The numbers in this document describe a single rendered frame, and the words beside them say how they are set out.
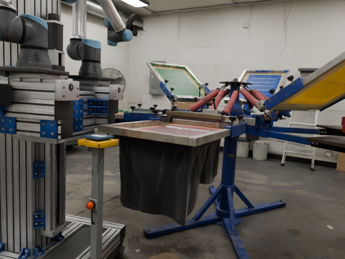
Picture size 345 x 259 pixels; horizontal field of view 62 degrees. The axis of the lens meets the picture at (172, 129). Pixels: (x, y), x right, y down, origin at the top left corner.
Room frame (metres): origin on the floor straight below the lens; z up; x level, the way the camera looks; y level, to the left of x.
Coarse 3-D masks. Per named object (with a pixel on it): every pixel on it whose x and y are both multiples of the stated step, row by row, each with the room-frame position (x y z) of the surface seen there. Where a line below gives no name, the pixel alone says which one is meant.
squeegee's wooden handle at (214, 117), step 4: (168, 112) 1.97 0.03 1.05; (172, 112) 1.95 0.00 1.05; (176, 112) 1.94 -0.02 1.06; (180, 112) 1.93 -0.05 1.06; (184, 112) 1.91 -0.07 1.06; (176, 116) 2.00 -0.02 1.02; (180, 116) 1.95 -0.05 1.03; (184, 116) 1.91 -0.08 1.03; (188, 116) 1.89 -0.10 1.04; (192, 116) 1.88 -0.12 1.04; (196, 116) 1.86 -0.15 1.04; (200, 116) 1.85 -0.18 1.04; (204, 116) 1.84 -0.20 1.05; (208, 116) 1.82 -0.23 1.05; (212, 116) 1.81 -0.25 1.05; (216, 116) 1.80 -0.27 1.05; (220, 116) 1.79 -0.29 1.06; (224, 120) 1.84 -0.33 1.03
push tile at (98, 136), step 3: (87, 135) 1.29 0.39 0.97; (90, 135) 1.30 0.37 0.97; (93, 135) 1.30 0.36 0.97; (96, 135) 1.30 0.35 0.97; (99, 135) 1.31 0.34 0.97; (102, 135) 1.31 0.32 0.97; (105, 135) 1.32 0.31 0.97; (108, 135) 1.33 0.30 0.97; (90, 138) 1.26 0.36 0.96; (93, 138) 1.25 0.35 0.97; (96, 138) 1.24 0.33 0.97; (99, 138) 1.24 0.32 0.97; (102, 138) 1.25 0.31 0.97; (105, 138) 1.27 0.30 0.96; (108, 138) 1.29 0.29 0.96
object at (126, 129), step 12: (156, 120) 1.98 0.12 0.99; (180, 120) 2.14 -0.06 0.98; (192, 120) 2.12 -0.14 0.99; (108, 132) 1.50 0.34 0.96; (120, 132) 1.46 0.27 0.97; (132, 132) 1.42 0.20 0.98; (144, 132) 1.39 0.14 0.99; (156, 132) 1.38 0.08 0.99; (216, 132) 1.50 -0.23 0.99; (228, 132) 1.65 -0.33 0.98; (192, 144) 1.26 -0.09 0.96
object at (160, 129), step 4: (144, 128) 1.76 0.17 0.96; (148, 128) 1.77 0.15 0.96; (152, 128) 1.78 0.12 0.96; (156, 128) 1.79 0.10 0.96; (160, 128) 1.80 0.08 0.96; (164, 128) 1.82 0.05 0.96; (168, 128) 1.83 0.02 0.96; (172, 128) 1.84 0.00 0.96; (176, 128) 1.85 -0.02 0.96; (164, 132) 1.65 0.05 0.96; (168, 132) 1.66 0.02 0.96
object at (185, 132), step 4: (200, 128) 1.93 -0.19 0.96; (204, 128) 1.94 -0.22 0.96; (208, 128) 1.95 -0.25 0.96; (172, 132) 1.67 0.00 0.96; (176, 132) 1.67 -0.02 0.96; (180, 132) 1.68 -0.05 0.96; (184, 132) 1.69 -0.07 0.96; (188, 132) 1.70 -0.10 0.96; (192, 132) 1.71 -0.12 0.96; (196, 132) 1.72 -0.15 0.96; (200, 132) 1.73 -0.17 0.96; (204, 132) 1.74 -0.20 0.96; (192, 136) 1.54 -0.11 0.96
